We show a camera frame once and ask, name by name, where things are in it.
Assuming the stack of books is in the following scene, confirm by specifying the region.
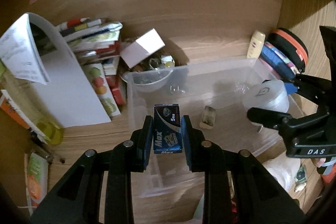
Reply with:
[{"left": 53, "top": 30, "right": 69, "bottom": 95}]
[{"left": 56, "top": 19, "right": 127, "bottom": 106}]

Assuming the dark pen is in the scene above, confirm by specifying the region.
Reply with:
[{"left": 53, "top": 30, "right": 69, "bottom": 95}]
[{"left": 28, "top": 130, "right": 66, "bottom": 165}]

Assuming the blue patchwork pouch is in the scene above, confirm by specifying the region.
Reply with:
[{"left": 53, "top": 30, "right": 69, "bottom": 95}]
[{"left": 259, "top": 42, "right": 300, "bottom": 95}]

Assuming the bowl of small trinkets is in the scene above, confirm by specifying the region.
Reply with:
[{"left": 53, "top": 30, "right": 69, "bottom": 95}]
[{"left": 121, "top": 54, "right": 176, "bottom": 93}]

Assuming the fruit print booklet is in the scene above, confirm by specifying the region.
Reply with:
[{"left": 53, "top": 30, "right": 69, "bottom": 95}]
[{"left": 84, "top": 63, "right": 121, "bottom": 117}]

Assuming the white plastic bag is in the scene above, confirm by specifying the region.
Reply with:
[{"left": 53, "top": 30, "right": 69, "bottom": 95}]
[{"left": 262, "top": 154, "right": 302, "bottom": 193}]

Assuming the clear plastic storage box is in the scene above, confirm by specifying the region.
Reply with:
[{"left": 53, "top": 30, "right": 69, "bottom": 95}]
[{"left": 126, "top": 57, "right": 305, "bottom": 198}]

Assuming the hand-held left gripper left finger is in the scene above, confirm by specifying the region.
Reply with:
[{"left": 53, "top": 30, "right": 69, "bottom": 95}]
[{"left": 31, "top": 115, "right": 155, "bottom": 224}]

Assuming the white paper sheet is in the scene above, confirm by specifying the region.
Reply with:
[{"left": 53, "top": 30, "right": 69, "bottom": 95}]
[{"left": 26, "top": 13, "right": 112, "bottom": 128}]

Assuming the white round plastic container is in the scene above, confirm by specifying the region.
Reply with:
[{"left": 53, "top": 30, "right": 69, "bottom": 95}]
[{"left": 241, "top": 80, "right": 290, "bottom": 132}]

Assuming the black orange zip case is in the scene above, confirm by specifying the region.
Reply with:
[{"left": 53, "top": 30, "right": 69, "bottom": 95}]
[{"left": 270, "top": 28, "right": 309, "bottom": 73}]

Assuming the green orange packet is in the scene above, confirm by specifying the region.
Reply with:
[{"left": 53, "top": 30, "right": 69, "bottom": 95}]
[{"left": 25, "top": 152, "right": 49, "bottom": 209}]

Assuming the cream lotion bottle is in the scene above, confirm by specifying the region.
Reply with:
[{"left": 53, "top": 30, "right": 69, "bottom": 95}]
[{"left": 247, "top": 30, "right": 266, "bottom": 59}]

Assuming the wooden desktop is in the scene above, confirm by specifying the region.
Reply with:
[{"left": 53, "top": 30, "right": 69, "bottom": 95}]
[{"left": 0, "top": 30, "right": 326, "bottom": 224}]

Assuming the small green circuit board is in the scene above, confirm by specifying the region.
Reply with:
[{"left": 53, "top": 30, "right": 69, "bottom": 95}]
[{"left": 294, "top": 165, "right": 308, "bottom": 192}]

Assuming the yellow-green bottle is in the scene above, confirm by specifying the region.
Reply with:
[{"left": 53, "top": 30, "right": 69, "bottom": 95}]
[{"left": 0, "top": 61, "right": 65, "bottom": 146}]

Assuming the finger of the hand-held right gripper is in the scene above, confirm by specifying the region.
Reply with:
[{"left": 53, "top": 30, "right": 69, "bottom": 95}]
[
  {"left": 247, "top": 107, "right": 319, "bottom": 133},
  {"left": 284, "top": 73, "right": 334, "bottom": 106}
]

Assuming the printed paper sheet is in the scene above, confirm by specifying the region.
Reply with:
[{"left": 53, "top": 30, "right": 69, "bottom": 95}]
[{"left": 0, "top": 13, "right": 50, "bottom": 85}]

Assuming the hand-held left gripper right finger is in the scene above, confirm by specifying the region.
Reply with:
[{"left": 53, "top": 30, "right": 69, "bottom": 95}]
[{"left": 181, "top": 115, "right": 306, "bottom": 224}]

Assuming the small blue cardboard box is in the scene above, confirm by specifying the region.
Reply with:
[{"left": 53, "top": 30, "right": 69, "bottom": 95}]
[{"left": 153, "top": 104, "right": 184, "bottom": 155}]

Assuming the small white cardboard box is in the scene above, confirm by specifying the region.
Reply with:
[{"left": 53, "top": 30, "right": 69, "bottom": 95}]
[{"left": 119, "top": 28, "right": 166, "bottom": 68}]

